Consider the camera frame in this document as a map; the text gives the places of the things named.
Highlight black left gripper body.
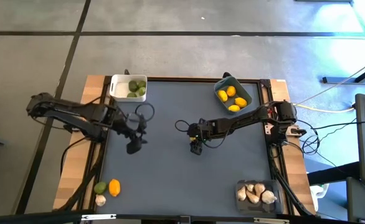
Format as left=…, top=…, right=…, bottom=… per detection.
left=118, top=113, right=148, bottom=156

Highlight black metal table frame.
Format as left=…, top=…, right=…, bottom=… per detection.
left=87, top=75, right=295, bottom=218

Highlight dark grey plastic basket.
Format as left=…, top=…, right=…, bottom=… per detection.
left=234, top=179, right=283, bottom=215

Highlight orange-yellow lemon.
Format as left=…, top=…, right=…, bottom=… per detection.
left=108, top=179, right=121, bottom=197

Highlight white garlic bulb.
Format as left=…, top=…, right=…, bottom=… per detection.
left=237, top=185, right=247, bottom=202
left=254, top=182, right=266, bottom=197
left=245, top=183, right=260, bottom=205
left=261, top=190, right=278, bottom=205
left=95, top=194, right=107, bottom=208

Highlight white plastic object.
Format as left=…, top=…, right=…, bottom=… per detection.
left=308, top=182, right=330, bottom=213

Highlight dark stand foot bar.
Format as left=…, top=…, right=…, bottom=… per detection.
left=321, top=60, right=365, bottom=85

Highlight black cable sleeve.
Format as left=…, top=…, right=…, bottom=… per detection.
left=268, top=146, right=316, bottom=218
left=55, top=149, right=106, bottom=212

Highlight grey table mat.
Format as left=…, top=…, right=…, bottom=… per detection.
left=95, top=80, right=273, bottom=216

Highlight teal plastic basket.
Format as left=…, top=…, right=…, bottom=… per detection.
left=213, top=75, right=253, bottom=115

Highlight dark grey equipment box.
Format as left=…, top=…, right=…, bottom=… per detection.
left=346, top=176, right=365, bottom=223

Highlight black rig crossbar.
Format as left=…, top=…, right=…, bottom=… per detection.
left=0, top=210, right=365, bottom=224

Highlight silver metal bracket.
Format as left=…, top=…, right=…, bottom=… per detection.
left=253, top=217, right=291, bottom=224
left=81, top=213, right=117, bottom=221

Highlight black diagonal beam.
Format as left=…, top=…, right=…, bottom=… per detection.
left=306, top=161, right=361, bottom=186

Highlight white plastic basket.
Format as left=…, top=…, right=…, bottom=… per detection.
left=108, top=73, right=148, bottom=103

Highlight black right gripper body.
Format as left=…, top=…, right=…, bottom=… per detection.
left=187, top=118, right=220, bottom=144

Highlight white cable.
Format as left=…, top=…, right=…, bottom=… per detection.
left=294, top=54, right=365, bottom=106

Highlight yellow cable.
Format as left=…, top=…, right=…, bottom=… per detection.
left=294, top=103, right=356, bottom=114

